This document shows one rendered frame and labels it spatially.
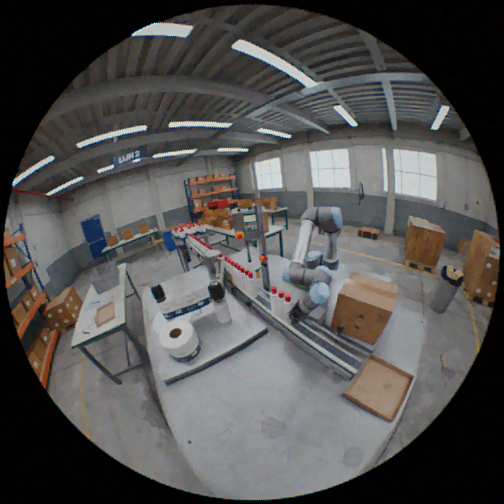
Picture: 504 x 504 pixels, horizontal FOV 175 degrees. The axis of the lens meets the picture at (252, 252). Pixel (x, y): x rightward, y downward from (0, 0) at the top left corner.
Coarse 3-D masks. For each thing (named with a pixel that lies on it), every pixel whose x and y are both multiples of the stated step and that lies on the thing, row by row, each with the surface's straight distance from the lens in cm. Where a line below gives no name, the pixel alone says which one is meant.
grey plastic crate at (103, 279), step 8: (104, 264) 302; (112, 264) 300; (96, 272) 297; (104, 272) 306; (112, 272) 242; (96, 280) 249; (104, 280) 299; (112, 280) 246; (96, 288) 254; (104, 288) 252
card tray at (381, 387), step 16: (368, 368) 96; (384, 368) 100; (400, 368) 100; (352, 384) 90; (368, 384) 92; (384, 384) 96; (400, 384) 101; (352, 400) 88; (368, 400) 90; (384, 400) 94; (400, 400) 98; (384, 416) 89
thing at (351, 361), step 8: (256, 304) 113; (264, 304) 112; (296, 328) 97; (304, 328) 97; (296, 336) 94; (312, 336) 94; (320, 344) 91; (328, 344) 92; (320, 352) 89; (336, 352) 90; (344, 360) 89; (352, 360) 90; (344, 368) 87
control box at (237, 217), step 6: (246, 210) 106; (252, 210) 103; (234, 216) 103; (240, 216) 103; (234, 222) 104; (240, 222) 104; (252, 222) 103; (234, 228) 105; (240, 228) 105; (258, 228) 104; (246, 234) 105; (252, 234) 105; (258, 234) 106; (240, 240) 108
